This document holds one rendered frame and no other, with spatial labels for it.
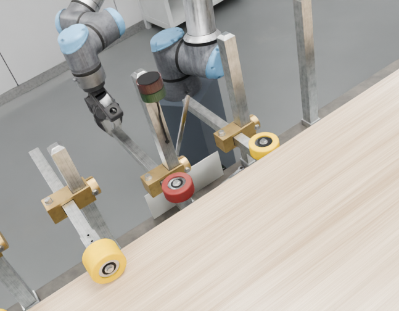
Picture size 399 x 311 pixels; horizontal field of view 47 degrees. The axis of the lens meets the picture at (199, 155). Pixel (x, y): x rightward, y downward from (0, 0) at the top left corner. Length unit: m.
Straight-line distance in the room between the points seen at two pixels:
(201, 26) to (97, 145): 1.43
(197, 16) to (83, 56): 0.57
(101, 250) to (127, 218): 1.45
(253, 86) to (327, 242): 2.19
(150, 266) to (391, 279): 0.48
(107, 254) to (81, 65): 0.61
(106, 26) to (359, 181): 0.83
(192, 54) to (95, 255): 1.04
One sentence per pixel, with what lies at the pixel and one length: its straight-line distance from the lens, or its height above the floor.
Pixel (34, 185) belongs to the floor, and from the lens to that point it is 2.93.
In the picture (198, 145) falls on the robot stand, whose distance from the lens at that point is 2.10.
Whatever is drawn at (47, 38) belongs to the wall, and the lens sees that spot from 3.88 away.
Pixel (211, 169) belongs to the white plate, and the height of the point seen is 0.75.
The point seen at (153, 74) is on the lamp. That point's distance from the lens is 1.08.
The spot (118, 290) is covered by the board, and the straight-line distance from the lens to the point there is 1.02.
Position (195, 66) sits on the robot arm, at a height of 0.79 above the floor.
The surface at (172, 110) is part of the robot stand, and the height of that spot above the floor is 0.57.
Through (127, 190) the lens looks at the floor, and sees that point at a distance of 2.58.
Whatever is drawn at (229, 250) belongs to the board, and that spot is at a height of 0.90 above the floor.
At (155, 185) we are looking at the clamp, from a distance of 1.25.
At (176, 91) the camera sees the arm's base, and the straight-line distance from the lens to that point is 2.00.
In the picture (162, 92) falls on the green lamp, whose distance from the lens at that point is 1.07.
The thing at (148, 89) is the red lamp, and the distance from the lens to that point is 1.05.
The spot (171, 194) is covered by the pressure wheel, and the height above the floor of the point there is 0.90.
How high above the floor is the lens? 1.69
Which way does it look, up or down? 40 degrees down
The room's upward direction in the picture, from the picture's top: 16 degrees counter-clockwise
